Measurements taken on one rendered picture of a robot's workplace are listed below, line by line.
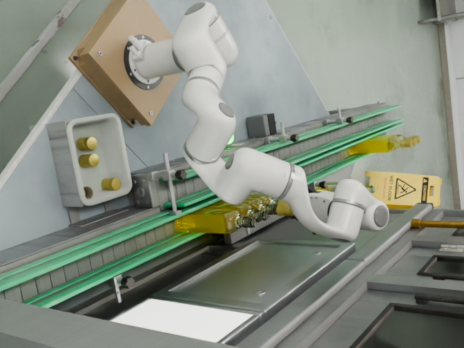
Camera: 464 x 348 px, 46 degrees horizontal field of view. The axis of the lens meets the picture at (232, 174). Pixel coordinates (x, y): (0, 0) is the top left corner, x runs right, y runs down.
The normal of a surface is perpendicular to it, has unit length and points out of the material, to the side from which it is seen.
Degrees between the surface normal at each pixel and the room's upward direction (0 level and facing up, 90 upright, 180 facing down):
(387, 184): 77
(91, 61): 90
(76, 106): 0
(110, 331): 90
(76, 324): 90
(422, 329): 90
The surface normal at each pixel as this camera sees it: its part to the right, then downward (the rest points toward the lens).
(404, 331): -0.15, -0.98
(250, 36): 0.79, -0.03
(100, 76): -0.36, 0.79
